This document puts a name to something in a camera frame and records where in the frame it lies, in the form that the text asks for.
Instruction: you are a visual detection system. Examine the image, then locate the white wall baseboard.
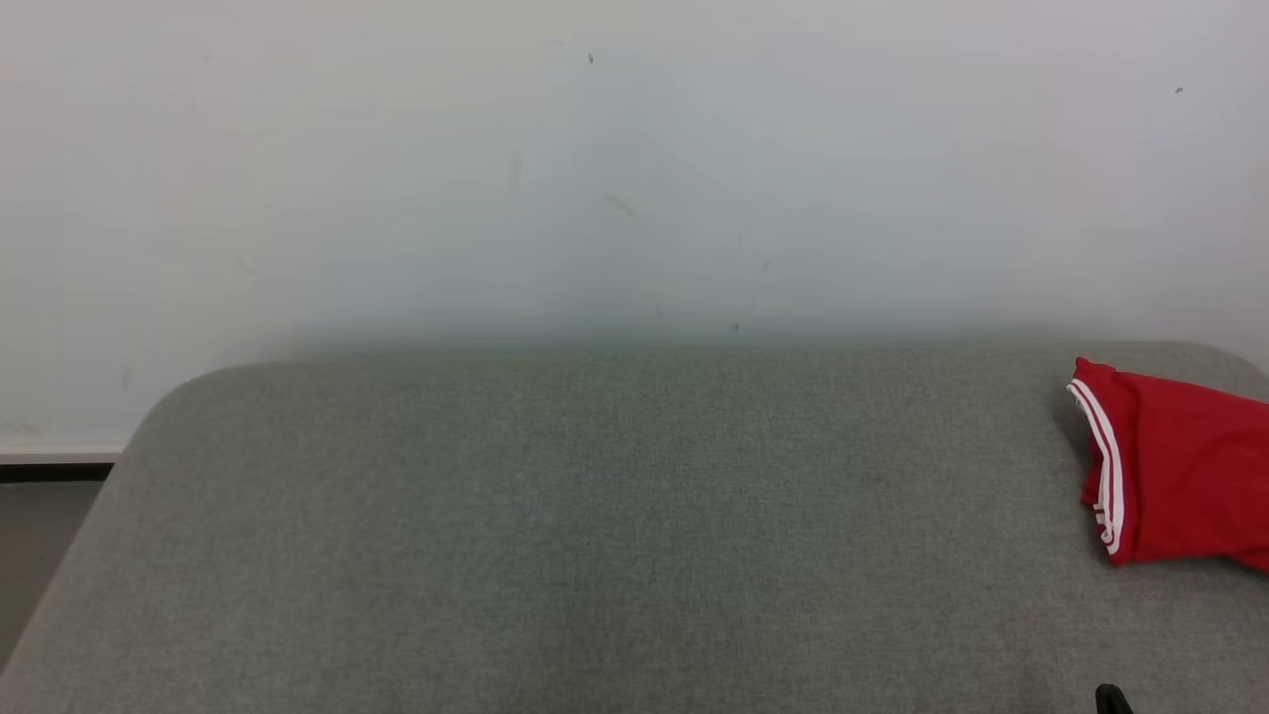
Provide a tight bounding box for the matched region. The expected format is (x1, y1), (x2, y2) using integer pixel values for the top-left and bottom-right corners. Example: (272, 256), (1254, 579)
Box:
(0, 445), (125, 464)

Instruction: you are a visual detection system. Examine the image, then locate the red white basketball jersey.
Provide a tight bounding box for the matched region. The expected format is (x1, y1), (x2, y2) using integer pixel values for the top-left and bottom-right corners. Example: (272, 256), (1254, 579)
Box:
(1066, 357), (1269, 574)

